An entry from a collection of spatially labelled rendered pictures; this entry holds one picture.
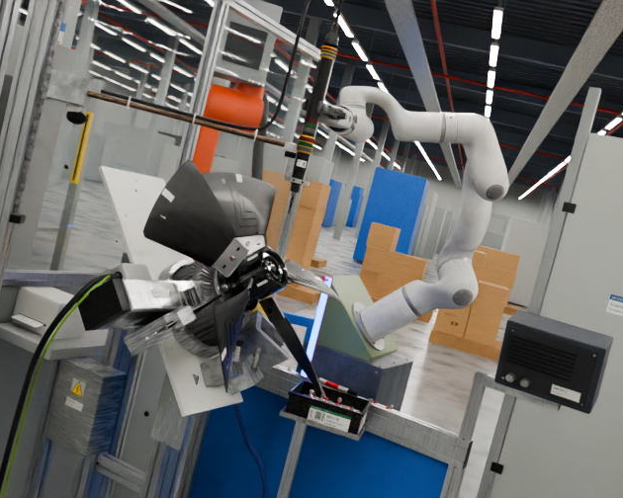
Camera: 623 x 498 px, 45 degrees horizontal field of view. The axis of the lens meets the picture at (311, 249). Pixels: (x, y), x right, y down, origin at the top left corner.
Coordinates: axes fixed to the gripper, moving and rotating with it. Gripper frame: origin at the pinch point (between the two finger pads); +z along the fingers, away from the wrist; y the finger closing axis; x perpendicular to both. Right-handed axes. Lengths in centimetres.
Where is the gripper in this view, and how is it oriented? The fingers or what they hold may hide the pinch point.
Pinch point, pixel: (314, 107)
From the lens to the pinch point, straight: 201.1
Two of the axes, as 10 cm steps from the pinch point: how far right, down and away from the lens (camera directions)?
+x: 2.4, -9.7, -0.7
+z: -4.5, -0.5, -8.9
